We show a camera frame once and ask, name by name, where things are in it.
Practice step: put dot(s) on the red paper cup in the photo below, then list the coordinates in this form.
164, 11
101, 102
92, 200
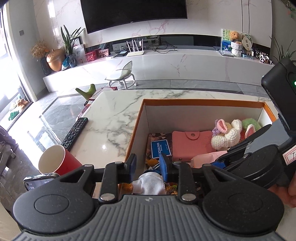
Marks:
57, 159

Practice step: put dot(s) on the pink leather card wallet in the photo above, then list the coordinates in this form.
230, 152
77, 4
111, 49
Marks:
187, 145

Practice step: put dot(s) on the white marble tv cabinet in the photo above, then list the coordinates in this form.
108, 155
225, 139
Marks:
183, 64

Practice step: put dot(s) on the white wifi router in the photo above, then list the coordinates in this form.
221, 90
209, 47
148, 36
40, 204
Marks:
134, 49

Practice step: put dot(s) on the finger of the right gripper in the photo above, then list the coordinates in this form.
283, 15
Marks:
237, 152
221, 165

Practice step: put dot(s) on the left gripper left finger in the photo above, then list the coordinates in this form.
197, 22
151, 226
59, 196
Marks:
114, 174

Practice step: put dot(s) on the black remote control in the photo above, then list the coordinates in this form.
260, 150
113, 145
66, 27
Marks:
74, 133

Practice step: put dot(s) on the potted green floor plant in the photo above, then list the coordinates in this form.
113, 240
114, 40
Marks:
281, 53

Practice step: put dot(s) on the green bird figurine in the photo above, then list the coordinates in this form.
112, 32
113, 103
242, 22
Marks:
87, 94

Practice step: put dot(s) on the round paper fan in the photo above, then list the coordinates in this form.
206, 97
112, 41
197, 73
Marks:
247, 42

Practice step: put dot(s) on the potted plant on cabinet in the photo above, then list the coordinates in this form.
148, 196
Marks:
69, 41

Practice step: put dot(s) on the teddy bear in pot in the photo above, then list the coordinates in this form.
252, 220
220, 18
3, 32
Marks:
236, 45

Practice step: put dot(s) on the orange cardboard box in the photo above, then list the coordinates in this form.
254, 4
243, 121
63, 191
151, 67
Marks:
168, 115

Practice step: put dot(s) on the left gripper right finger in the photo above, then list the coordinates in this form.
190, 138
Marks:
180, 173

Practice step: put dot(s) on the black white cow figurines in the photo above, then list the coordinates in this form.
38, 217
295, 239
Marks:
263, 57

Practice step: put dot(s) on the copper acorn vase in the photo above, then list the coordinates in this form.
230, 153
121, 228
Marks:
55, 59

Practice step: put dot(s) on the small white swivel stool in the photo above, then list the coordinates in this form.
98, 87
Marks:
121, 75

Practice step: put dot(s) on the blue landscape painting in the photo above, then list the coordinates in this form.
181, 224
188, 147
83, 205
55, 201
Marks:
225, 40

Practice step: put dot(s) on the person right hand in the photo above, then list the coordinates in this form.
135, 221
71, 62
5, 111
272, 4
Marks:
286, 194

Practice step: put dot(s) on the dark red card box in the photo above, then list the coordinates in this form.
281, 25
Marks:
160, 136

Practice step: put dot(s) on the white crochet bunny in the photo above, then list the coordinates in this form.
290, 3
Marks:
226, 135

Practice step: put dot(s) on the black wall television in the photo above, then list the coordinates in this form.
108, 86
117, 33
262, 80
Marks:
100, 14

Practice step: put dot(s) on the brown dog plush doll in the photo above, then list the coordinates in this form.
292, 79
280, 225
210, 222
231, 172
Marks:
151, 181

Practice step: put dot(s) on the black smartphone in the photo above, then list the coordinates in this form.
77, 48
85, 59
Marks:
35, 181

